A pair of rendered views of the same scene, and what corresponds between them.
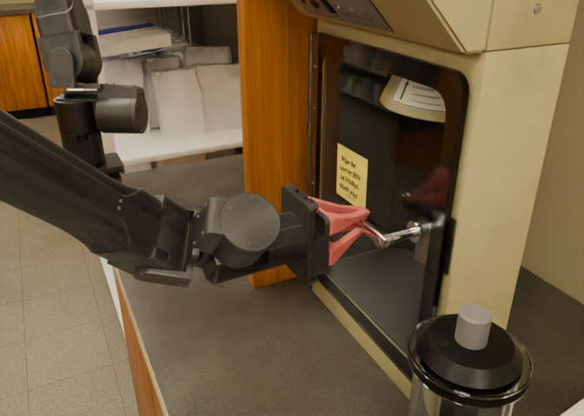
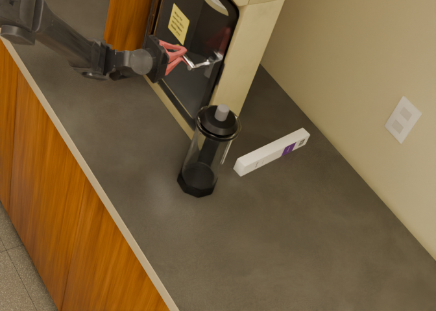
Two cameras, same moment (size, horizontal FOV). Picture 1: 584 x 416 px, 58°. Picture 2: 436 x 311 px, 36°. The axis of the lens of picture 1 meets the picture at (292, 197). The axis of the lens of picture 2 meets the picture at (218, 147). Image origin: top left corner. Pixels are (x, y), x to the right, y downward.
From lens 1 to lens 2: 1.03 m
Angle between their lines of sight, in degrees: 26
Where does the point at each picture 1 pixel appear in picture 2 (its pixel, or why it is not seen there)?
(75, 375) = not seen: outside the picture
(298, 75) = not seen: outside the picture
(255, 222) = (143, 62)
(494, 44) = (252, 2)
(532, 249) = (273, 60)
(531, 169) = (261, 45)
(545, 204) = (284, 36)
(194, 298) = (67, 69)
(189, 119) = not seen: outside the picture
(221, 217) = (130, 60)
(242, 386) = (104, 123)
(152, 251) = (96, 68)
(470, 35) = (242, 0)
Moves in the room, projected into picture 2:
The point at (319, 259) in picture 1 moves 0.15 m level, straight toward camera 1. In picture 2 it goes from (161, 73) to (162, 117)
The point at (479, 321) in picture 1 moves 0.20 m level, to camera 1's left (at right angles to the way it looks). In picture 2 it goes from (224, 111) to (136, 102)
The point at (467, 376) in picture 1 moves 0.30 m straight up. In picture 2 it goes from (216, 130) to (255, 24)
